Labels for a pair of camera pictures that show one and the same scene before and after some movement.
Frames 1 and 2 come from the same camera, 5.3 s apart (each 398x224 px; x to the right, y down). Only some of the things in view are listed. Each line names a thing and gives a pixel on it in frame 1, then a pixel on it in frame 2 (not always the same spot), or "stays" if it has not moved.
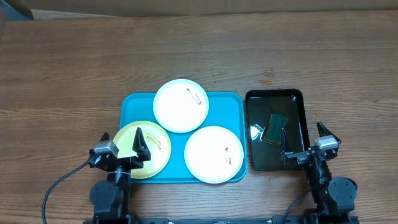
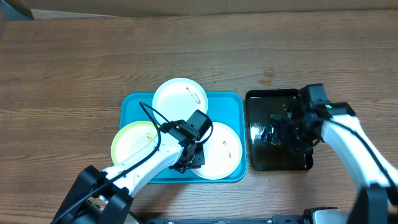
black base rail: [275, 219] stays
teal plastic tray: [224, 109] stays
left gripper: [142, 152] to [198, 161]
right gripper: [301, 158] to [290, 142]
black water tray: [277, 124] stays
